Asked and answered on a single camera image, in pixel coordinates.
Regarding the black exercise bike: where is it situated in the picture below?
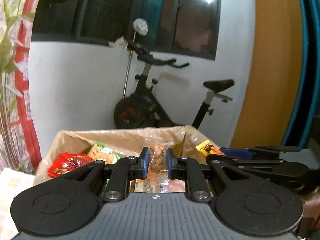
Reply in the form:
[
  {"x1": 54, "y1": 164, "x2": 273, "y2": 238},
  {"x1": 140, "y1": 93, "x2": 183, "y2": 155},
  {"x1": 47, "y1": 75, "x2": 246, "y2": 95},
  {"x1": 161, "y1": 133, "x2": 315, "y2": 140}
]
[{"x1": 113, "y1": 40, "x2": 235, "y2": 131}]

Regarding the dark glass window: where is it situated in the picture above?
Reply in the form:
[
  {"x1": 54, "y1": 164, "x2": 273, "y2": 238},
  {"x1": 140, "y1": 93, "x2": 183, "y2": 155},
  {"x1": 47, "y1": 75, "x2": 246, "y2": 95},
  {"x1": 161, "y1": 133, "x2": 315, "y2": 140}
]
[{"x1": 30, "y1": 0, "x2": 222, "y2": 61}]

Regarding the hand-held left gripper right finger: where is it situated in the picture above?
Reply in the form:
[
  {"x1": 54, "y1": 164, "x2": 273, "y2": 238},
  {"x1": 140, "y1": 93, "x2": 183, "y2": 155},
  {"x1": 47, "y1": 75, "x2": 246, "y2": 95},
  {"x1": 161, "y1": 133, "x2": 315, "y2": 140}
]
[{"x1": 166, "y1": 148, "x2": 253, "y2": 203}]

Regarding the metal pole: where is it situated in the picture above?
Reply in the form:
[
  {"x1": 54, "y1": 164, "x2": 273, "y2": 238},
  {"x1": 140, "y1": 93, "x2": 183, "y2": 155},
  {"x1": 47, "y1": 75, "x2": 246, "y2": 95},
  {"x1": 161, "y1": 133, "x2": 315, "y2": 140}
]
[{"x1": 123, "y1": 51, "x2": 133, "y2": 98}]

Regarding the brown cardboard box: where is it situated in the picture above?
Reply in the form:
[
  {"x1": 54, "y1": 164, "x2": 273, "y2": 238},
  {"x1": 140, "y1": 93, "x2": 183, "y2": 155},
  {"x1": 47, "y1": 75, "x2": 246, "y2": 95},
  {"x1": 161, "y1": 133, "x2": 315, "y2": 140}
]
[{"x1": 34, "y1": 125, "x2": 222, "y2": 198}]

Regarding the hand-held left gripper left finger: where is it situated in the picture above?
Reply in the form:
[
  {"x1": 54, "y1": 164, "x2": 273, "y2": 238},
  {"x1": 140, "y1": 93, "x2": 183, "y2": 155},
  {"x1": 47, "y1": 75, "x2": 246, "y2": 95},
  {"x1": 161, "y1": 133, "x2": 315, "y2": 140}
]
[{"x1": 58, "y1": 147, "x2": 150, "y2": 203}]

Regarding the white plastic bag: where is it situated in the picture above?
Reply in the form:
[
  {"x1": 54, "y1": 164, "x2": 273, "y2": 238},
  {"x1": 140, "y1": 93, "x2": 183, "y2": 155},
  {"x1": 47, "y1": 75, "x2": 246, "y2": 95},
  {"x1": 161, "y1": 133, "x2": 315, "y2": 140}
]
[{"x1": 133, "y1": 18, "x2": 149, "y2": 36}]

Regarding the teal hoop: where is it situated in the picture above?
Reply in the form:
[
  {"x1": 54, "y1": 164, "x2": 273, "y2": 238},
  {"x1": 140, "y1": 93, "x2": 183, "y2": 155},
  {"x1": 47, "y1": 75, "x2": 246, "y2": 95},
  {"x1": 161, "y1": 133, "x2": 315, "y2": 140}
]
[{"x1": 282, "y1": 0, "x2": 320, "y2": 151}]

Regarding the green and orange snack packet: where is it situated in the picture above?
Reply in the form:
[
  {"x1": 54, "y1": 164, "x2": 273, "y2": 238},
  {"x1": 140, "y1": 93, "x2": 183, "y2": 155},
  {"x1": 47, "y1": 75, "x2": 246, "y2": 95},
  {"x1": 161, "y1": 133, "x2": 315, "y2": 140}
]
[{"x1": 87, "y1": 142, "x2": 121, "y2": 165}]

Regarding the crumpled white cloth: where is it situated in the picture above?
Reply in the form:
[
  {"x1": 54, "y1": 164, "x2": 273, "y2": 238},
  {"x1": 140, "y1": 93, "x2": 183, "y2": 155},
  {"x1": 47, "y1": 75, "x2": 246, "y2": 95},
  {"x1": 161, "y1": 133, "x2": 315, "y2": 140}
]
[{"x1": 108, "y1": 36, "x2": 130, "y2": 49}]

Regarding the orange wooden panel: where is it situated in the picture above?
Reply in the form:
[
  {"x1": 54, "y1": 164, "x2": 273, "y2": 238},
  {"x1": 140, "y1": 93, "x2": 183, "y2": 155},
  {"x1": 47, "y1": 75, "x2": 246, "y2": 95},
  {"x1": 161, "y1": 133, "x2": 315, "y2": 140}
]
[{"x1": 229, "y1": 0, "x2": 305, "y2": 151}]

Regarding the yellow snack packet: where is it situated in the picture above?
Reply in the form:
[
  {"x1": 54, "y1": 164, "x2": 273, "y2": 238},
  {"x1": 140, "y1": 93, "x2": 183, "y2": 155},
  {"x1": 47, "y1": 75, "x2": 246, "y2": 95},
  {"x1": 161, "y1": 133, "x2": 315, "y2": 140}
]
[{"x1": 195, "y1": 140, "x2": 223, "y2": 157}]

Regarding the red snack packet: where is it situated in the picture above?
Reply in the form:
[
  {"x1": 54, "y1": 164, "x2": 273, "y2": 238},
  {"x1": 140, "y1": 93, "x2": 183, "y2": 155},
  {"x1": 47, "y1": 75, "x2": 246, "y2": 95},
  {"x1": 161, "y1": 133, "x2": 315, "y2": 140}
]
[{"x1": 47, "y1": 152, "x2": 93, "y2": 178}]

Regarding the red and white patterned curtain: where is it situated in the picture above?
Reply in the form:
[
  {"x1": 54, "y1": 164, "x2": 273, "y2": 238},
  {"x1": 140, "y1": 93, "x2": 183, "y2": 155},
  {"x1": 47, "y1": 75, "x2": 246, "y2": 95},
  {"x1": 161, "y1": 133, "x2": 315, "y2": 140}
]
[{"x1": 0, "y1": 0, "x2": 44, "y2": 177}]

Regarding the yellow checkered tablecloth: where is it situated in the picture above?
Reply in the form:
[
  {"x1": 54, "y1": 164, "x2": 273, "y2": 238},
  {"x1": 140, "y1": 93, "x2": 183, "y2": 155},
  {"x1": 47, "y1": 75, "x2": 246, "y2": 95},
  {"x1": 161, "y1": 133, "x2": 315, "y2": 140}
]
[{"x1": 0, "y1": 167, "x2": 36, "y2": 240}]

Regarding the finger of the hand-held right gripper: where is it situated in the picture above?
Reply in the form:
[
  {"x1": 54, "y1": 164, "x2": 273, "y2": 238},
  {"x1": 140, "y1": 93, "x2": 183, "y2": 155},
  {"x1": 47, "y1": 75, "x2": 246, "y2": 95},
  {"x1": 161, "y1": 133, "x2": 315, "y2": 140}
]
[
  {"x1": 205, "y1": 153, "x2": 284, "y2": 167},
  {"x1": 219, "y1": 145, "x2": 302, "y2": 159}
]

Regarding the clear packet of nuts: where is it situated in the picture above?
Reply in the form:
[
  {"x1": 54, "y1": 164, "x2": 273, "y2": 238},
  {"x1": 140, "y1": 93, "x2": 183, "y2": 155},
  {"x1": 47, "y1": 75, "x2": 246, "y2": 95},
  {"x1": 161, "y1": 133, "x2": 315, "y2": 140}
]
[{"x1": 144, "y1": 135, "x2": 171, "y2": 180}]

